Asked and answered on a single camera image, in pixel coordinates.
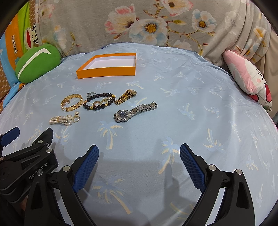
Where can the pearl hair clip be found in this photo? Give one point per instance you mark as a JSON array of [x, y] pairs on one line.
[[65, 120]]

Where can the gold chain bangle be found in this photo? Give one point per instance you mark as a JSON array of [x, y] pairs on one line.
[[71, 102]]

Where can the silver blue-dial watch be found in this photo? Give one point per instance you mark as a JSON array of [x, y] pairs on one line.
[[125, 115]]

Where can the gold watch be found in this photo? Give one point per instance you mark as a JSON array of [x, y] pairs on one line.
[[125, 96]]

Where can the grey floral blanket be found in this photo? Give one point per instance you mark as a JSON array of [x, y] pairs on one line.
[[208, 28]]

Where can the colourful cartoon monkey sheet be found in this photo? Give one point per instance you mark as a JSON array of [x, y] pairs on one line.
[[19, 37]]

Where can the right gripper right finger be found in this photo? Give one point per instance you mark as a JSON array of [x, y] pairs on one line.
[[236, 207]]

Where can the light blue palm bedsheet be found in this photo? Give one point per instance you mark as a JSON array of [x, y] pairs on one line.
[[139, 178]]

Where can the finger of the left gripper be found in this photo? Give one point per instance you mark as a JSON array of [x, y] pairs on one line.
[[43, 142], [9, 136]]

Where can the pink white plush pillow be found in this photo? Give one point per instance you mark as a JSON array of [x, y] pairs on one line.
[[249, 78]]

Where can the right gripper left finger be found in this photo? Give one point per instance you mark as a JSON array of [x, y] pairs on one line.
[[42, 206]]

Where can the gold hoop earring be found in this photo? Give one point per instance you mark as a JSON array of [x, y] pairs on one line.
[[96, 103]]

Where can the green plush cushion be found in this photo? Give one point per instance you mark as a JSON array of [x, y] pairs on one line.
[[36, 62]]

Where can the orange shallow box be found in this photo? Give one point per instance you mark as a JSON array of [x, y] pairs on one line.
[[116, 64]]

